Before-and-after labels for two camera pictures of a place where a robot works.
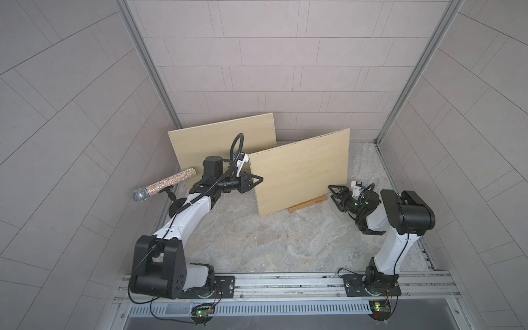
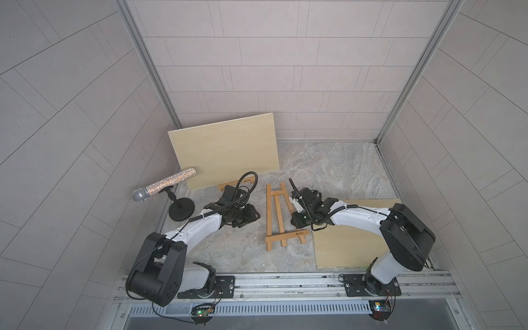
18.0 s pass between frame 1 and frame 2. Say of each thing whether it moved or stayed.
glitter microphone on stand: stayed
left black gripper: moved
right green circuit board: stayed
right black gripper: moved
